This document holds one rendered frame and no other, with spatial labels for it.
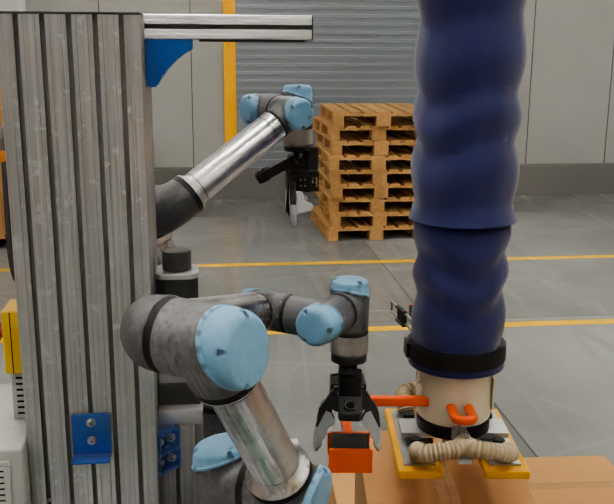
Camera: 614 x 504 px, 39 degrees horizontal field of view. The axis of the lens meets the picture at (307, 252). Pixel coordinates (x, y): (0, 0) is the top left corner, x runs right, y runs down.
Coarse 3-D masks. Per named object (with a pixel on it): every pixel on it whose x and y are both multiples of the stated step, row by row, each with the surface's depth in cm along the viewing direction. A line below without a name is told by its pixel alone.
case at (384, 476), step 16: (384, 432) 237; (384, 448) 228; (384, 464) 219; (448, 464) 219; (464, 464) 219; (368, 480) 211; (384, 480) 211; (400, 480) 211; (416, 480) 211; (432, 480) 211; (448, 480) 211; (464, 480) 211; (480, 480) 212; (496, 480) 212; (512, 480) 212; (368, 496) 204; (384, 496) 204; (400, 496) 204; (416, 496) 204; (432, 496) 204; (448, 496) 204; (464, 496) 204; (480, 496) 204; (496, 496) 204; (512, 496) 204; (528, 496) 204
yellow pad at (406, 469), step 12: (396, 408) 222; (396, 420) 214; (396, 432) 208; (396, 444) 202; (408, 444) 201; (396, 456) 197; (408, 456) 195; (396, 468) 193; (408, 468) 191; (420, 468) 191; (432, 468) 191
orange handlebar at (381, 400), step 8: (376, 400) 198; (384, 400) 198; (392, 400) 198; (400, 400) 198; (408, 400) 198; (416, 400) 198; (424, 400) 198; (448, 408) 194; (456, 408) 194; (464, 408) 195; (472, 408) 193; (456, 416) 189; (464, 416) 189; (472, 416) 189; (344, 424) 184; (464, 424) 188; (472, 424) 189
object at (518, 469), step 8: (496, 416) 217; (504, 424) 213; (480, 440) 203; (488, 440) 203; (496, 440) 198; (504, 440) 198; (512, 440) 205; (520, 456) 197; (480, 464) 195; (488, 464) 193; (496, 464) 192; (504, 464) 192; (512, 464) 192; (520, 464) 192; (488, 472) 190; (496, 472) 190; (504, 472) 190; (512, 472) 190; (520, 472) 190; (528, 472) 190
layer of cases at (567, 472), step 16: (528, 464) 304; (544, 464) 304; (560, 464) 304; (576, 464) 304; (592, 464) 305; (608, 464) 305; (336, 480) 292; (352, 480) 292; (528, 480) 293; (544, 480) 293; (560, 480) 293; (576, 480) 293; (592, 480) 293; (608, 480) 294; (336, 496) 282; (352, 496) 282; (544, 496) 283; (560, 496) 283; (576, 496) 283; (592, 496) 283; (608, 496) 283
